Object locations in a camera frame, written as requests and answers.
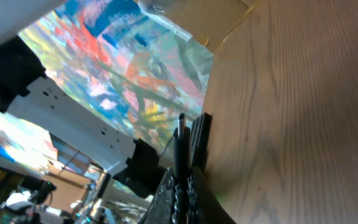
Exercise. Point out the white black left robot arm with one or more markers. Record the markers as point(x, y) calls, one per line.
point(26, 92)

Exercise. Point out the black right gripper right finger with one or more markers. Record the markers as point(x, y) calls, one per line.
point(203, 206)

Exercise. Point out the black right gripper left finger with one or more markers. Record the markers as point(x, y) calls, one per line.
point(162, 210)

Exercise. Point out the colourful abstract painting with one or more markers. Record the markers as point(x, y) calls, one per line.
point(121, 60)

